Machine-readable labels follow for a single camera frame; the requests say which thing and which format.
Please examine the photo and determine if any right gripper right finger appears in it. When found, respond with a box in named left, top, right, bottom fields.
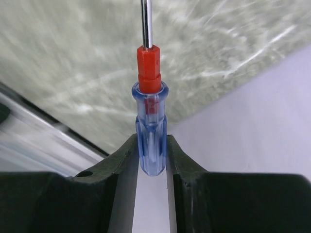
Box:
left=167, top=135, right=311, bottom=233

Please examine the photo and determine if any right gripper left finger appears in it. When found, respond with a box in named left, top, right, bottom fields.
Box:
left=0, top=134, right=138, bottom=233

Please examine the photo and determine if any small red screwdriver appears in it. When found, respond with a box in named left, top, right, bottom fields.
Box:
left=132, top=0, right=169, bottom=176

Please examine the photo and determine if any aluminium rail frame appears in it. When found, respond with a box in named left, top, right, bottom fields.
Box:
left=0, top=83, right=108, bottom=177

